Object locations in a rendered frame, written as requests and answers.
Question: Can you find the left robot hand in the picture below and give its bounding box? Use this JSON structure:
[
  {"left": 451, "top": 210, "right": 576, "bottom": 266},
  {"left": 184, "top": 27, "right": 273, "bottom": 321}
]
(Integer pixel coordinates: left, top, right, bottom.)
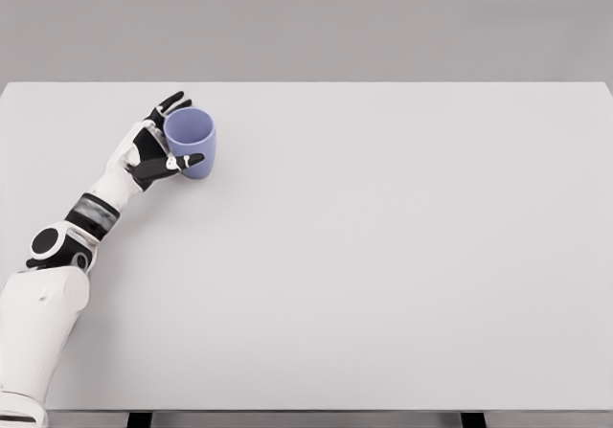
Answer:
[{"left": 104, "top": 90, "right": 206, "bottom": 193}]

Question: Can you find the lavender blue cup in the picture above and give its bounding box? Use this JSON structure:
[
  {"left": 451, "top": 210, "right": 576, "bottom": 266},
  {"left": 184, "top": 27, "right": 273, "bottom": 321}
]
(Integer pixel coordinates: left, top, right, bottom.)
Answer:
[{"left": 162, "top": 107, "right": 217, "bottom": 181}]

